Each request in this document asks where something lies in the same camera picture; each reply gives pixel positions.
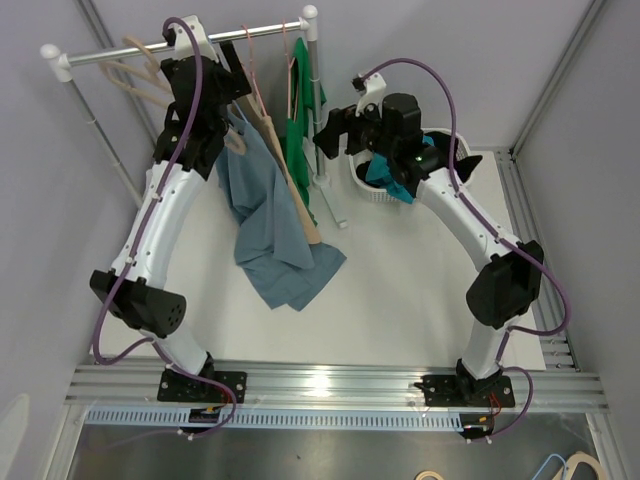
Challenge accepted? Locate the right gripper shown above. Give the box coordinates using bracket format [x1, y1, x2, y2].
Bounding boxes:
[313, 95, 397, 161]

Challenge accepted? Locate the teal t shirt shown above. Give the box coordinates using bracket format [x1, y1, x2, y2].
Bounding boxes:
[363, 132, 442, 204]

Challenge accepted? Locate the grey blue t shirt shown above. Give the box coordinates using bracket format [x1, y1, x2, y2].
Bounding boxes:
[215, 113, 346, 311]

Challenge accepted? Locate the light blue wire hanger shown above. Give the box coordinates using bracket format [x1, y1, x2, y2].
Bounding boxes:
[224, 105, 249, 155]

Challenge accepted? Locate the beige wooden hanger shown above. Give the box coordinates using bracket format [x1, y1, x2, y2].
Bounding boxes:
[98, 35, 174, 109]

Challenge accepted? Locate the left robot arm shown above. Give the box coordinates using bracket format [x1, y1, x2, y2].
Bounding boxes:
[90, 41, 250, 403]

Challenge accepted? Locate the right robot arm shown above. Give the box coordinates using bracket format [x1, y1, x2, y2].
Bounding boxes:
[313, 93, 544, 405]

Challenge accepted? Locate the green t shirt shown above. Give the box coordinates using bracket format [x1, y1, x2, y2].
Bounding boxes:
[284, 38, 316, 223]

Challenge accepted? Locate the beige t shirt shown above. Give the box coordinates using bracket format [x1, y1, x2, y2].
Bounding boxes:
[237, 65, 322, 245]

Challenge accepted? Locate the spare blue hanger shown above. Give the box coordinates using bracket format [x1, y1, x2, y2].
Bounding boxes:
[532, 453, 568, 480]

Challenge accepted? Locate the spare beige hanger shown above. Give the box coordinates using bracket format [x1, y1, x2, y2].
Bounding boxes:
[559, 450, 609, 480]

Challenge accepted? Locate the black garment in basket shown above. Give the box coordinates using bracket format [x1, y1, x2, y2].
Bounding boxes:
[349, 128, 482, 191]

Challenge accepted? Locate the white plastic laundry basket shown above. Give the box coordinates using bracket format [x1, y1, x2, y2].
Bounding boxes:
[348, 128, 475, 205]

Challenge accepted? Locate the white metal clothes rack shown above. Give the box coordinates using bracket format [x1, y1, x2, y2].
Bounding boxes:
[40, 5, 348, 229]

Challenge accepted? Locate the tape roll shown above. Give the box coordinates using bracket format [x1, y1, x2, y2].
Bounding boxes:
[414, 470, 444, 480]

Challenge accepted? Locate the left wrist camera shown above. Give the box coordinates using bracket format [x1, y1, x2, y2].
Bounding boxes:
[163, 15, 219, 61]

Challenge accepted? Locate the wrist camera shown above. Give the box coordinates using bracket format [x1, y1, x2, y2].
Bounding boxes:
[163, 15, 219, 61]
[352, 73, 387, 116]

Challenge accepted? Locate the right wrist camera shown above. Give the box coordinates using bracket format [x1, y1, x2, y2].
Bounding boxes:
[352, 73, 387, 116]

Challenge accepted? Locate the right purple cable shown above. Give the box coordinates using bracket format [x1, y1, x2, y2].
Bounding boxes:
[352, 58, 574, 444]

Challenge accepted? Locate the purple cable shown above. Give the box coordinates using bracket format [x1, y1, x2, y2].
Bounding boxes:
[89, 17, 239, 441]
[352, 58, 574, 444]

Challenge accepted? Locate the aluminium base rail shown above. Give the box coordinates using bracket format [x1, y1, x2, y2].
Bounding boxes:
[65, 357, 610, 413]

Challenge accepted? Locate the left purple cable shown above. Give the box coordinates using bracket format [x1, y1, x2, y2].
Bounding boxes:
[89, 17, 239, 441]

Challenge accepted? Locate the slotted cable duct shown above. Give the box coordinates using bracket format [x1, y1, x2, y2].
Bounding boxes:
[85, 406, 489, 433]

